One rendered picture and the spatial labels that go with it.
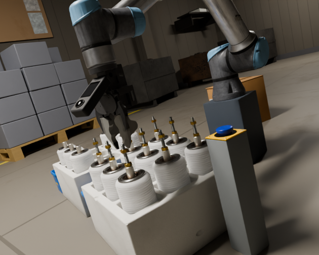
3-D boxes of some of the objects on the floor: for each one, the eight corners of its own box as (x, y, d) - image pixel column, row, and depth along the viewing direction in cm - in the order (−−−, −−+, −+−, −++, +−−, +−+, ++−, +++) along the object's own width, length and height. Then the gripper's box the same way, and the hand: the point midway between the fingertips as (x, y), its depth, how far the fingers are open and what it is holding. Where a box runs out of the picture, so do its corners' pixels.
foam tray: (178, 185, 118) (168, 147, 115) (250, 213, 85) (239, 160, 81) (95, 230, 100) (80, 186, 96) (146, 288, 66) (125, 224, 63)
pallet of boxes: (70, 129, 407) (44, 53, 384) (102, 126, 357) (74, 38, 334) (-12, 161, 322) (-51, 65, 300) (15, 161, 272) (-30, 47, 250)
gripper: (131, 58, 68) (153, 138, 72) (101, 68, 74) (123, 141, 79) (108, 62, 61) (133, 151, 65) (77, 73, 68) (103, 153, 72)
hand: (119, 144), depth 69 cm, fingers open, 3 cm apart
